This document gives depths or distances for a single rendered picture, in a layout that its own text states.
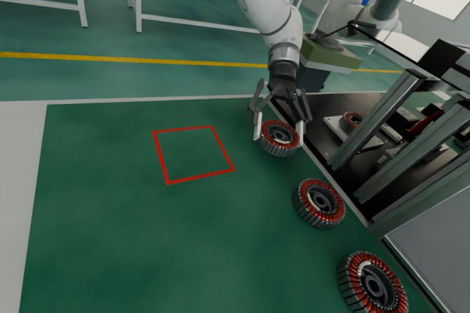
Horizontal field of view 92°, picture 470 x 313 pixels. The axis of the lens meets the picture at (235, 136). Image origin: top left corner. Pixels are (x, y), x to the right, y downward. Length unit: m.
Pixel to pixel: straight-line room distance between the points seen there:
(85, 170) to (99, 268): 0.19
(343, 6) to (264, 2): 0.87
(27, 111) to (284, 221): 0.61
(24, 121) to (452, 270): 0.87
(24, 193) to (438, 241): 0.73
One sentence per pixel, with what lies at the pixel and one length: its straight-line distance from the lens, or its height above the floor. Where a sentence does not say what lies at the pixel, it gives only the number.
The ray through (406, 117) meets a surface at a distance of 0.74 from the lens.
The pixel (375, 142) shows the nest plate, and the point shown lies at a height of 0.78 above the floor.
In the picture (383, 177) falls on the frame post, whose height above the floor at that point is 0.86.
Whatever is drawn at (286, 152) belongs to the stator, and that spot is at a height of 0.80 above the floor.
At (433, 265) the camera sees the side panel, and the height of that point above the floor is 0.81.
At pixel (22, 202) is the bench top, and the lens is 0.52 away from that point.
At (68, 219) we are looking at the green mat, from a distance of 0.47.
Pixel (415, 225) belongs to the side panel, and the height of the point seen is 0.84.
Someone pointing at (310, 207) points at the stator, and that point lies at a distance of 0.51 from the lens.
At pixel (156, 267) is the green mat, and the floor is 0.75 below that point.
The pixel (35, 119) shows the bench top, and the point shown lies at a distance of 0.65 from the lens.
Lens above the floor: 1.16
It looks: 41 degrees down
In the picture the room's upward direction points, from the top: 21 degrees clockwise
